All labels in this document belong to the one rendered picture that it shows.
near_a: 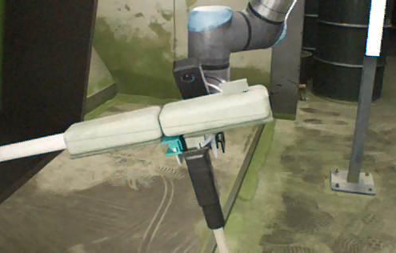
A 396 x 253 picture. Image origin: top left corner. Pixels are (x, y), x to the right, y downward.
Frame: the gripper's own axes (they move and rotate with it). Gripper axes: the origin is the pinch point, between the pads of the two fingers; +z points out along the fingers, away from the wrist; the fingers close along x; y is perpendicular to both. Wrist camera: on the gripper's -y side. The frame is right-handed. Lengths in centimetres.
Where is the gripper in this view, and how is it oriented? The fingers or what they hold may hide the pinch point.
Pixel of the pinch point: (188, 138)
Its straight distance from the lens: 58.2
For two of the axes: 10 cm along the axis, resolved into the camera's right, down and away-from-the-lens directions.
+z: -1.0, 3.7, -9.2
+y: 2.3, 9.1, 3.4
